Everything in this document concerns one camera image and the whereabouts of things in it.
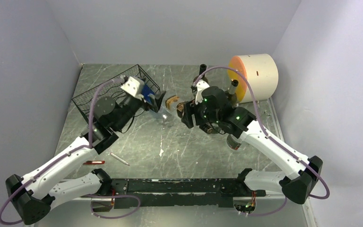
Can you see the red pen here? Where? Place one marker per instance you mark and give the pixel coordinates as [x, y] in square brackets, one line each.
[98, 162]

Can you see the dark green wine bottle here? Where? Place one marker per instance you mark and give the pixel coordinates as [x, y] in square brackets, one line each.
[202, 68]

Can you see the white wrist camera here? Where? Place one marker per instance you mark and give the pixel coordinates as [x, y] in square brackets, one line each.
[201, 86]
[133, 86]

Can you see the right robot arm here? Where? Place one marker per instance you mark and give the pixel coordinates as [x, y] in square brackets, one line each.
[298, 173]

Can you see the clear round bottle dark label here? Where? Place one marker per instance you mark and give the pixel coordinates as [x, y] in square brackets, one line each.
[233, 142]

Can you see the cream cylinder orange face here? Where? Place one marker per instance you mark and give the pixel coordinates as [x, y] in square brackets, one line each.
[260, 71]

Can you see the blue square bottle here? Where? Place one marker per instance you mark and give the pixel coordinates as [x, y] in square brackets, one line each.
[162, 113]

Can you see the dark wine bottle white neck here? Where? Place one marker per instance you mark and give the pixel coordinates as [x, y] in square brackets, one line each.
[231, 92]

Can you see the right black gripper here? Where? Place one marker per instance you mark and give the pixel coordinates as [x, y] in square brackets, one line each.
[187, 117]

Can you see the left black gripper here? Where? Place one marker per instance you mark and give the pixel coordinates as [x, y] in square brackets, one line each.
[147, 107]

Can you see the black wire wine rack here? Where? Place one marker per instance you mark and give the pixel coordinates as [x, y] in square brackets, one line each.
[83, 101]

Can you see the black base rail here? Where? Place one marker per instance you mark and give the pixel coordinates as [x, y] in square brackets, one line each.
[221, 192]

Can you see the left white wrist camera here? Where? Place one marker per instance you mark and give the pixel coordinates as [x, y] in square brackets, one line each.
[133, 86]

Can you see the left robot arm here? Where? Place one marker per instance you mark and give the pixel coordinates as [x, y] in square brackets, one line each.
[36, 193]

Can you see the clear square liquor bottle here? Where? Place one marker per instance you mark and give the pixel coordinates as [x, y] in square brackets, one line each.
[175, 106]

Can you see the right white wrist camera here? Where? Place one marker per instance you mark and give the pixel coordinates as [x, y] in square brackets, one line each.
[201, 86]

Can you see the white pen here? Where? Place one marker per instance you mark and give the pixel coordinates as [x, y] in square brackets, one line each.
[119, 159]

